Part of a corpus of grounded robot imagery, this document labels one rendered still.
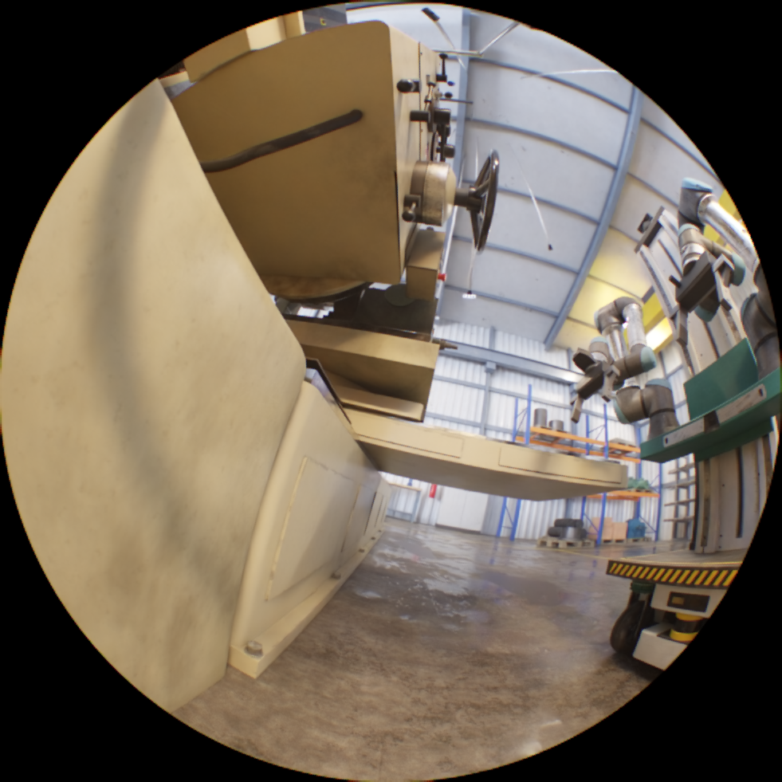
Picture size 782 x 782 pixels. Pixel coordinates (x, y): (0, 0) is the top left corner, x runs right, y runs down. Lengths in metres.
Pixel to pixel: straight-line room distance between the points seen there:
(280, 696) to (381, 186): 1.05
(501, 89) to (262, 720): 8.59
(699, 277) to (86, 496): 0.83
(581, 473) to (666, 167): 9.31
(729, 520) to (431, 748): 0.99
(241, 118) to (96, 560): 0.84
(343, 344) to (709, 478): 1.39
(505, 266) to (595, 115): 5.65
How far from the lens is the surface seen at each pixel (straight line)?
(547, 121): 8.24
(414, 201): 0.77
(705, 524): 1.13
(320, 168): 0.75
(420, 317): 1.07
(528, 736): 0.64
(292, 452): 0.46
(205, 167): 0.61
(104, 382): 0.21
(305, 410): 0.47
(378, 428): 0.98
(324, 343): 0.97
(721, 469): 1.16
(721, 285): 0.57
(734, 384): 1.09
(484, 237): 0.80
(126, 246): 0.21
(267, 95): 0.77
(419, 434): 0.97
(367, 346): 0.93
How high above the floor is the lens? 0.42
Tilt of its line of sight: 23 degrees up
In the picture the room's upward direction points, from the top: 16 degrees clockwise
